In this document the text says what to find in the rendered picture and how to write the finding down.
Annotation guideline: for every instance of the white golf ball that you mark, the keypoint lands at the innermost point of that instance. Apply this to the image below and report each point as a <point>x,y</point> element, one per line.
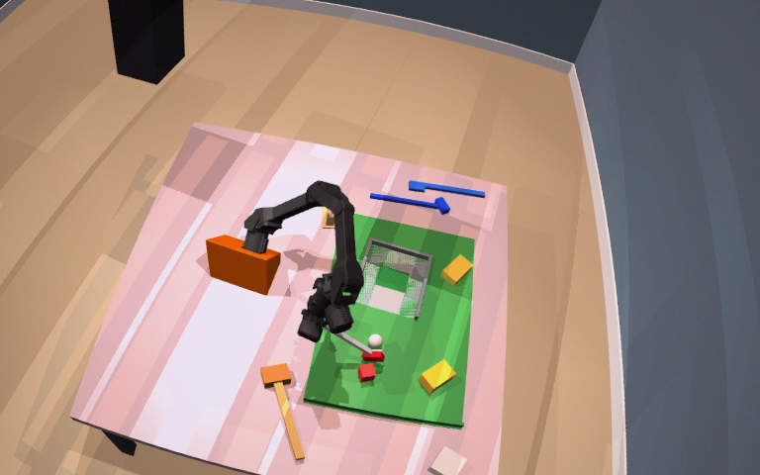
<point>375,340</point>

